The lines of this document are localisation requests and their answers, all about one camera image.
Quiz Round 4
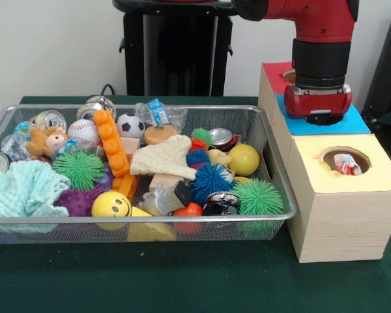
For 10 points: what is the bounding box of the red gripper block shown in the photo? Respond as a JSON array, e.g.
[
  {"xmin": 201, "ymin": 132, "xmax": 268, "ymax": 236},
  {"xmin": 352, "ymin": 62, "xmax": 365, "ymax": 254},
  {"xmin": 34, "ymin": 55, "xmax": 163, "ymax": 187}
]
[{"xmin": 283, "ymin": 84, "xmax": 353, "ymax": 119}]

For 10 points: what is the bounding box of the colourful dotted cloth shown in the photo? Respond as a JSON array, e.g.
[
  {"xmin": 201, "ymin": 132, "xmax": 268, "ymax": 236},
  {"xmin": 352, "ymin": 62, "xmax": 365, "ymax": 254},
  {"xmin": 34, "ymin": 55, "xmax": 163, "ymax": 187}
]
[{"xmin": 332, "ymin": 153, "xmax": 361, "ymax": 176}]

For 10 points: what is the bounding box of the wooden box with three holes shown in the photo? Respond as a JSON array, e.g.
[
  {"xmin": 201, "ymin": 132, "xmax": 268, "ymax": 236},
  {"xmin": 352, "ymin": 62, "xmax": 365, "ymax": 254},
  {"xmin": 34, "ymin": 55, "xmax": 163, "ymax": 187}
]
[{"xmin": 257, "ymin": 61, "xmax": 391, "ymax": 263}]

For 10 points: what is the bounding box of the plain yellow ball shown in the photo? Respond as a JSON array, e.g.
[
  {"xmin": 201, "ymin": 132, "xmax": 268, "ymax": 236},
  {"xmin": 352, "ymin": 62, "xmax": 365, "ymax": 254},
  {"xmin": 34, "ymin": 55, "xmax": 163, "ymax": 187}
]
[{"xmin": 227, "ymin": 143, "xmax": 260, "ymax": 177}]

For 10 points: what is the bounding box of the green spiky rubber ball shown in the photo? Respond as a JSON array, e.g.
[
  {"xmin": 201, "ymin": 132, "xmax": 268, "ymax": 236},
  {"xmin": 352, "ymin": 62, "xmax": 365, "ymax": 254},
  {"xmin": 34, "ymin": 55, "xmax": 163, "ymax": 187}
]
[
  {"xmin": 51, "ymin": 150, "xmax": 105, "ymax": 192},
  {"xmin": 231, "ymin": 178, "xmax": 285, "ymax": 216}
]

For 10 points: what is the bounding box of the blue spiky rubber ball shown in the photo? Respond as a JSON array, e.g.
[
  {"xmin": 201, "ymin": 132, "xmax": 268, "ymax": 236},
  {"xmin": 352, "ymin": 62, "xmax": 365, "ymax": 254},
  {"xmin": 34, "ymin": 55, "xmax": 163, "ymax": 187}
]
[{"xmin": 189, "ymin": 162, "xmax": 237, "ymax": 205}]

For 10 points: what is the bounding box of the cream fluffy cloth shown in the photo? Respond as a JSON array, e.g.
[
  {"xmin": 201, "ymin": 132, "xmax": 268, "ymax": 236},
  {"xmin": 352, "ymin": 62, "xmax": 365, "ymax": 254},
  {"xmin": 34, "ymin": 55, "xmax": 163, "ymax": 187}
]
[{"xmin": 129, "ymin": 134, "xmax": 198, "ymax": 181}]

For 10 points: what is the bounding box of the black and white soccer ball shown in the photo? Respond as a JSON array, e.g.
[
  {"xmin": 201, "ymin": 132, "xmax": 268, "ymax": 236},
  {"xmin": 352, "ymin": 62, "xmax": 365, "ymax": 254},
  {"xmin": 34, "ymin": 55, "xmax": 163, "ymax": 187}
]
[{"xmin": 115, "ymin": 113, "xmax": 146, "ymax": 138}]

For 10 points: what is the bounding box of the orange plastic block toy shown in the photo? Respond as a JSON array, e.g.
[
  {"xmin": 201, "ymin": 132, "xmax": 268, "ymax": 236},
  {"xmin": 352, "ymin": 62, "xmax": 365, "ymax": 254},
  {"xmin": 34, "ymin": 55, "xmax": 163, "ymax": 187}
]
[{"xmin": 93, "ymin": 110, "xmax": 131, "ymax": 179}]

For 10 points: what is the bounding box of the dark green table cloth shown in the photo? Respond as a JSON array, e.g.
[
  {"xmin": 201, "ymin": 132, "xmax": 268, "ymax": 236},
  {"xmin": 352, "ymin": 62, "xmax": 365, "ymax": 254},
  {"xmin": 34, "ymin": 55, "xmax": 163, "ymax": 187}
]
[{"xmin": 0, "ymin": 95, "xmax": 391, "ymax": 313}]

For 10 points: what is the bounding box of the yellow smiley face ball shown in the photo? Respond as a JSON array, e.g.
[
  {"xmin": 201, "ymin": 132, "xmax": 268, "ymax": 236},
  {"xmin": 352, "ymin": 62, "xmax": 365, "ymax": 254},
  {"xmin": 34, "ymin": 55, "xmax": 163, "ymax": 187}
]
[{"xmin": 91, "ymin": 190, "xmax": 133, "ymax": 218}]

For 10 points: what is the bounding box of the white baseball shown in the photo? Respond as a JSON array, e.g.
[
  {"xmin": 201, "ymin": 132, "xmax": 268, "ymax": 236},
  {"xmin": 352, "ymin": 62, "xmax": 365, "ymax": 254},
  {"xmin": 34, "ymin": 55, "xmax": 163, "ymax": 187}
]
[{"xmin": 66, "ymin": 119, "xmax": 101, "ymax": 146}]

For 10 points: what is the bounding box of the brown teddy bear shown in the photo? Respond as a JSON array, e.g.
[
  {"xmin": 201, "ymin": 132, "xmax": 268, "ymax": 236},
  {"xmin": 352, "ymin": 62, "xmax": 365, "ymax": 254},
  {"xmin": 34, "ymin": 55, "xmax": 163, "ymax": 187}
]
[{"xmin": 25, "ymin": 127, "xmax": 68, "ymax": 157}]

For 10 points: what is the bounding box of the mint green knitted cloth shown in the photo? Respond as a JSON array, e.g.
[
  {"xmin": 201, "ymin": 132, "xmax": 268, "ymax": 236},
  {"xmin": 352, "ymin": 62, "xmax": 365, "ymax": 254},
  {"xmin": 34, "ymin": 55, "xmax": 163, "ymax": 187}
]
[{"xmin": 0, "ymin": 160, "xmax": 72, "ymax": 218}]

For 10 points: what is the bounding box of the silver wire mesh bin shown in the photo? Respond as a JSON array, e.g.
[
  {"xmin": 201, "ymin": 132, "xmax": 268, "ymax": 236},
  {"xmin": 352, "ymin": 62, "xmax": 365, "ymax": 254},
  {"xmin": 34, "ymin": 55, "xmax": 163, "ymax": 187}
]
[{"xmin": 0, "ymin": 104, "xmax": 297, "ymax": 245}]

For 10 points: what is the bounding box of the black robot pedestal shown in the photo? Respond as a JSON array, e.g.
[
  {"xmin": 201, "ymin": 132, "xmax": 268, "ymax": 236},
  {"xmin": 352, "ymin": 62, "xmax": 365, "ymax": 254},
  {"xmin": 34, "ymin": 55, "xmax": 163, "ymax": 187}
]
[{"xmin": 112, "ymin": 0, "xmax": 240, "ymax": 97}]

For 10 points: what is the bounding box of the looped black cable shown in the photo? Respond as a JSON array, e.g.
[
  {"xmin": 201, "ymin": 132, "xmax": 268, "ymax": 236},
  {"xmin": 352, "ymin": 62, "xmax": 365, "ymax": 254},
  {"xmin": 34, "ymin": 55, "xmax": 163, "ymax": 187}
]
[{"xmin": 100, "ymin": 83, "xmax": 118, "ymax": 97}]

